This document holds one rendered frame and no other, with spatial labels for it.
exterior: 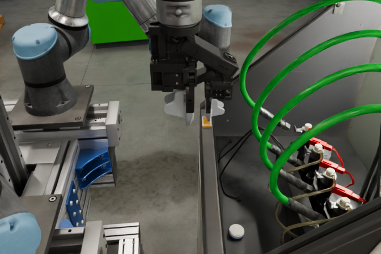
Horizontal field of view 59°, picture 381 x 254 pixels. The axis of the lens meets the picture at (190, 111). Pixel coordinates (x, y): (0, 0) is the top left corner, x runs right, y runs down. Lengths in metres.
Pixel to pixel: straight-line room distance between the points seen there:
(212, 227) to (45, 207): 0.36
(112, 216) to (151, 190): 0.29
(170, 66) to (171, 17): 0.08
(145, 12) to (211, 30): 0.20
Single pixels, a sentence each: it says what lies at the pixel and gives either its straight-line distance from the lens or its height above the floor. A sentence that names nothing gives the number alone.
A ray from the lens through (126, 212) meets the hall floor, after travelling 2.11.
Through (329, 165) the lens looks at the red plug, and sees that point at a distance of 0.83.
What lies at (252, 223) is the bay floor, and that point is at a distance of 0.98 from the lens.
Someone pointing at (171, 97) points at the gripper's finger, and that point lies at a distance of 0.67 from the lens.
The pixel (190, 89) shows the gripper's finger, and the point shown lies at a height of 1.30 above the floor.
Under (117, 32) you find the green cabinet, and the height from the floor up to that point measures 0.20.
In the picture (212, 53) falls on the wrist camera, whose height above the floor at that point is 1.35.
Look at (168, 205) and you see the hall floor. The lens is 2.11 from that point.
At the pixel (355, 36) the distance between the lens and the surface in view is 0.70.
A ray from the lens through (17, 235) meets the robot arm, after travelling 0.49.
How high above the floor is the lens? 1.59
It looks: 33 degrees down
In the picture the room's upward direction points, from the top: straight up
